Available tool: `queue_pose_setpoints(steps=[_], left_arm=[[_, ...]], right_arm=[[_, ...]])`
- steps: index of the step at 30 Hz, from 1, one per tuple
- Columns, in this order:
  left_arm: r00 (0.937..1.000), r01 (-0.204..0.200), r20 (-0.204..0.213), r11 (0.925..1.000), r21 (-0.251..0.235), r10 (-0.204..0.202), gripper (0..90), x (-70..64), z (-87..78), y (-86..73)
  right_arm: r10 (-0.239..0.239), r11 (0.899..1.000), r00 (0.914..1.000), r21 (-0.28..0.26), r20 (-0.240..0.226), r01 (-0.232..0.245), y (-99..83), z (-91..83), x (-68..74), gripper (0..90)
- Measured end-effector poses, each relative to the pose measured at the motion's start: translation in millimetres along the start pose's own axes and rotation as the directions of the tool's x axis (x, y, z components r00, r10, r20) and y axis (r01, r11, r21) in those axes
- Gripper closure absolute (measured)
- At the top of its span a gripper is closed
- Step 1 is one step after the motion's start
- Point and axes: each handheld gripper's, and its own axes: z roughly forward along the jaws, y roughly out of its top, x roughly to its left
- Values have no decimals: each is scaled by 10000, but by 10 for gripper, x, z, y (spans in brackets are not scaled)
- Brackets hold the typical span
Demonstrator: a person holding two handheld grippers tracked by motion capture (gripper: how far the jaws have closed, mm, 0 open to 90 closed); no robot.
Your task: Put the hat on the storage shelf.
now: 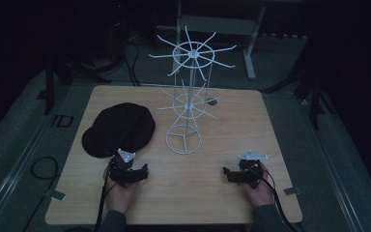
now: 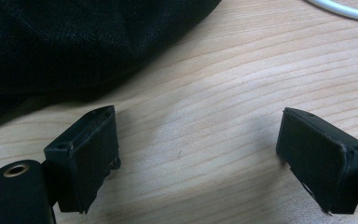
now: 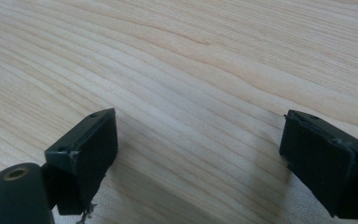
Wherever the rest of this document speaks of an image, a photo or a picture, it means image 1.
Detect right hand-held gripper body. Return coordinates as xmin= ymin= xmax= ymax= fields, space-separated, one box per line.
xmin=238 ymin=149 xmax=270 ymax=189

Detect right hand-held gripper cable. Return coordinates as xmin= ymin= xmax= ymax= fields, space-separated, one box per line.
xmin=246 ymin=165 xmax=300 ymax=232

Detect person's right hand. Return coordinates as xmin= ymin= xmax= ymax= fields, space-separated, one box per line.
xmin=242 ymin=161 xmax=275 ymax=208

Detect black looped floor cable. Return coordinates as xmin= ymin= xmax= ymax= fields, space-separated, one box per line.
xmin=22 ymin=156 xmax=60 ymax=232

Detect left hand-held gripper cable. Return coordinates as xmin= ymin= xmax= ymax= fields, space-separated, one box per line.
xmin=93 ymin=163 xmax=114 ymax=232

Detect black background cables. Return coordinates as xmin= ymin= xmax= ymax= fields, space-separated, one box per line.
xmin=93 ymin=33 xmax=142 ymax=88

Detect grey tape strip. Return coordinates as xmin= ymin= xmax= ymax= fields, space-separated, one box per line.
xmin=283 ymin=186 xmax=302 ymax=196
xmin=48 ymin=188 xmax=68 ymax=202

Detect white wire hat rack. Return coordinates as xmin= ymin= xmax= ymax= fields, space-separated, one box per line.
xmin=148 ymin=25 xmax=238 ymax=156

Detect person's left hand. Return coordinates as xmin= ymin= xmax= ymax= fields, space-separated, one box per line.
xmin=102 ymin=167 xmax=140 ymax=215

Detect hand-held gripper cable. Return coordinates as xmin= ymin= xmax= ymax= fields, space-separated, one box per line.
xmin=246 ymin=165 xmax=300 ymax=232
xmin=93 ymin=163 xmax=114 ymax=232

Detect black cap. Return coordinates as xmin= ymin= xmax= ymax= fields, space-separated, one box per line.
xmin=81 ymin=101 xmax=157 ymax=160

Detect black metal stand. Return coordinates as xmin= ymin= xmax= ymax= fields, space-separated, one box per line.
xmin=260 ymin=38 xmax=337 ymax=131
xmin=36 ymin=56 xmax=113 ymax=116

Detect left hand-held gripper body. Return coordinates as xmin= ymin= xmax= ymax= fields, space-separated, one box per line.
xmin=107 ymin=148 xmax=137 ymax=189

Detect white metal desk frame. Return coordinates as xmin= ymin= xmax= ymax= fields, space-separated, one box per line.
xmin=172 ymin=0 xmax=268 ymax=81

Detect black rectangular floor bracket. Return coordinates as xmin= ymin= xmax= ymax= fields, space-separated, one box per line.
xmin=50 ymin=114 xmax=75 ymax=129

